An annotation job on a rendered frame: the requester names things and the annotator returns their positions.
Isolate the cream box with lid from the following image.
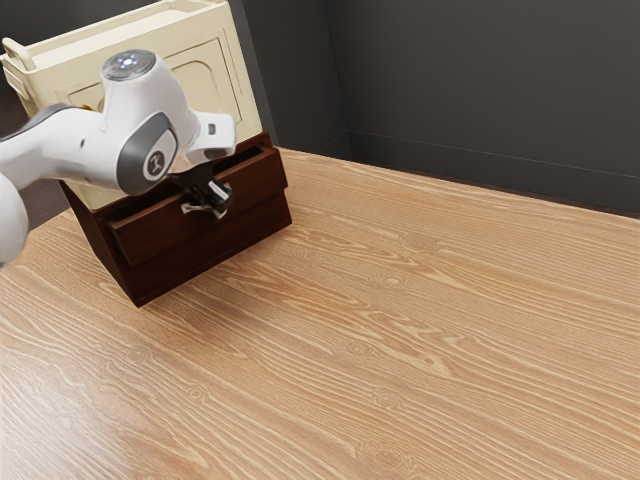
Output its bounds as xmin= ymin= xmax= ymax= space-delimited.
xmin=0 ymin=0 xmax=267 ymax=211

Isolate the dark brown cabinet drawer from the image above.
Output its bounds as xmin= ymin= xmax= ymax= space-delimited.
xmin=105 ymin=144 xmax=290 ymax=268

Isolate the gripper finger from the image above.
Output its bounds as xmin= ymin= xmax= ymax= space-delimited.
xmin=206 ymin=180 xmax=236 ymax=220
xmin=180 ymin=186 xmax=210 ymax=215

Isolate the dark brown wooden cabinet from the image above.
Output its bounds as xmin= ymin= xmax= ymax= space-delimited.
xmin=58 ymin=129 xmax=294 ymax=308

